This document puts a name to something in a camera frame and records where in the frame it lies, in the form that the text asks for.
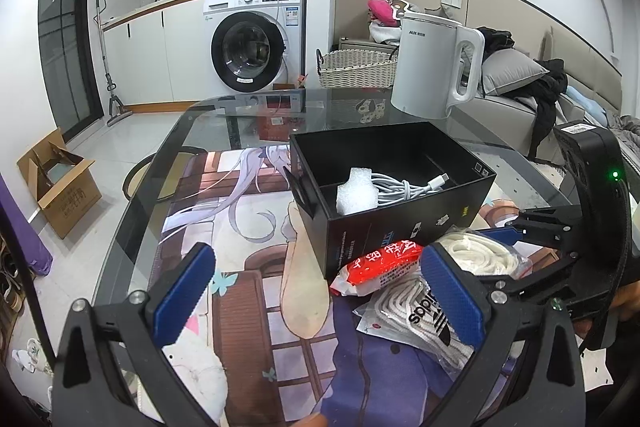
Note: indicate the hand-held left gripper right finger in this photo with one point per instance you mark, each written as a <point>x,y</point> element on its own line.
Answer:
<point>452,297</point>

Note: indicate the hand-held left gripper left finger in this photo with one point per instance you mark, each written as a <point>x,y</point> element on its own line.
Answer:
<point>184,299</point>

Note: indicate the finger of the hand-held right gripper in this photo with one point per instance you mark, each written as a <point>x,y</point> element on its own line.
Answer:
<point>530,279</point>
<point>500,235</point>

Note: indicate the bagged white shoelaces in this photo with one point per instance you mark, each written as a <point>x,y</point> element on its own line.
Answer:
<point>415,314</point>

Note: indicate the red and white packet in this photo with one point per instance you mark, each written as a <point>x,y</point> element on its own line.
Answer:
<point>380,264</point>

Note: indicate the black cardboard box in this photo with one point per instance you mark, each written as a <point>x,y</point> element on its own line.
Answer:
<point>400,157</point>

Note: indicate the printed desk mat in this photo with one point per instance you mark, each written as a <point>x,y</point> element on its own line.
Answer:
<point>240,227</point>

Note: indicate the light blue blanket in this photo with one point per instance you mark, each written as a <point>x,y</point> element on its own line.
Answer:
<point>585,107</point>

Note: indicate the black jacket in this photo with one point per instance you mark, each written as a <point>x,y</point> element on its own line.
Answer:
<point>545,107</point>

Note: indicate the white foam piece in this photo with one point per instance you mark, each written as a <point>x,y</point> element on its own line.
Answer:
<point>355,192</point>

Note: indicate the brown cardboard box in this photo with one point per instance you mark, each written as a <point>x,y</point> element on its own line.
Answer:
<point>70,197</point>

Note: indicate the grey pillow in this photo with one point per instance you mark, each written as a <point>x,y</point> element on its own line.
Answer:
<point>510,72</point>

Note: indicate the purple cloth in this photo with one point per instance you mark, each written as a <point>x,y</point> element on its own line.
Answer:
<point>30,237</point>

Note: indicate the white electric kettle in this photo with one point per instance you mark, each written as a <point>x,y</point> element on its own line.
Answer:
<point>425,67</point>

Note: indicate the black clothing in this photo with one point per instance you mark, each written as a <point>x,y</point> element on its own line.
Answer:
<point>497,38</point>

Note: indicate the white wicker basket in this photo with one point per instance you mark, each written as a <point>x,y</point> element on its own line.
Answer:
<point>355,69</point>

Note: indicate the grey mop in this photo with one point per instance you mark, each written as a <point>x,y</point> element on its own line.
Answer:
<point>107,77</point>

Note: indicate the white kitchen cabinet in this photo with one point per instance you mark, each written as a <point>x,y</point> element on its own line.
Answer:
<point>150,57</point>

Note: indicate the pink plush item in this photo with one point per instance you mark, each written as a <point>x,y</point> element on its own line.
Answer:
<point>381,11</point>

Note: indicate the white washing machine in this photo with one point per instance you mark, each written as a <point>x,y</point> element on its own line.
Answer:
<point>260,42</point>

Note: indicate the glass sliding door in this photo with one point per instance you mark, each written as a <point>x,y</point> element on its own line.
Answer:
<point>67,32</point>

